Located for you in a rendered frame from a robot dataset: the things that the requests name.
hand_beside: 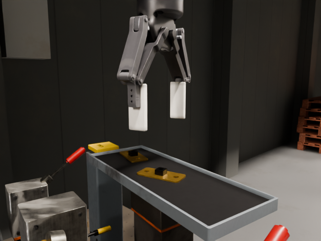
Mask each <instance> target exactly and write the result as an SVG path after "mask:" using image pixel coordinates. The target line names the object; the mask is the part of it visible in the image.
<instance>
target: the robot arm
mask: <svg viewBox="0 0 321 241"><path fill-rule="evenodd" d="M137 15H138V16H135V17H131V18H130V21H129V34H128V38H127V41H126V45H125V48H124V52H123V56H122V59H121V62H120V66H119V69H118V73H117V79H118V80H119V81H120V82H121V84H122V85H127V86H128V113H129V129H130V130H136V131H147V85H146V84H143V81H144V79H145V77H146V74H147V72H148V70H149V68H150V65H151V63H152V61H153V58H154V56H155V54H156V53H157V52H160V54H161V55H163V56H164V58H165V61H166V64H167V66H168V69H169V71H170V74H171V77H172V79H173V82H171V86H170V118H176V119H185V93H186V83H190V81H191V73H190V68H189V63H188V57H187V52H186V47H185V41H184V29H183V28H177V29H176V27H175V21H176V20H177V19H179V18H181V17H182V15H183V0H137ZM127 70H129V71H128V72H126V71H127Z"/></svg>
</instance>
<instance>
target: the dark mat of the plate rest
mask: <svg viewBox="0 0 321 241"><path fill-rule="evenodd" d="M134 150H136V151H138V152H139V153H140V154H142V155H143V156H145V157H147V158H148V160H147V161H142V162H136V163H132V162H130V161H129V160H128V159H126V158H125V157H124V156H122V155H121V154H120V153H119V152H117V153H109V154H104V155H99V156H95V157H96V158H97V159H99V160H101V161H102V162H104V163H106V164H107V165H109V166H111V167H113V168H114V169H116V170H117V171H119V172H121V173H122V174H124V175H126V176H127V177H129V178H130V179H132V180H134V181H135V182H137V183H139V184H140V185H142V186H144V187H145V188H147V189H148V190H150V191H152V192H153V193H155V194H157V195H158V196H160V197H161V198H163V199H165V200H167V201H168V202H170V203H172V204H173V205H175V206H176V207H178V208H180V209H181V210H183V211H185V212H186V213H188V214H190V215H191V216H193V217H194V218H196V219H198V220H199V221H201V222H203V223H204V224H206V225H207V226H211V225H214V224H216V223H218V222H220V221H222V220H225V219H227V218H229V217H232V216H234V215H236V214H239V213H241V212H243V211H246V210H248V209H250V208H253V207H255V206H257V205H260V204H262V203H264V202H266V201H269V199H266V198H264V197H261V196H259V195H256V194H254V193H251V192H249V191H246V190H244V189H241V188H239V187H237V186H234V185H232V184H229V183H227V182H224V181H222V180H219V179H217V178H214V177H212V176H210V175H207V174H204V173H202V172H199V171H197V170H194V169H192V168H189V167H187V166H184V165H182V164H180V163H177V162H175V161H172V160H170V159H167V158H165V157H162V156H160V155H157V154H155V153H152V152H150V151H147V150H145V149H142V148H139V149H134ZM146 167H149V168H155V169H156V168H158V167H163V168H167V171H170V172H175V173H180V174H185V175H186V177H185V178H184V179H183V180H181V181H180V182H178V183H173V182H168V181H163V180H159V179H155V178H150V177H145V176H140V175H137V172H138V171H140V170H142V169H144V168H146Z"/></svg>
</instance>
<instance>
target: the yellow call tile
mask: <svg viewBox="0 0 321 241"><path fill-rule="evenodd" d="M88 149H89V150H91V151H93V152H95V153H99V152H105V151H111V150H116V149H119V146H117V145H115V144H113V143H111V142H102V143H95V144H89V145H88Z"/></svg>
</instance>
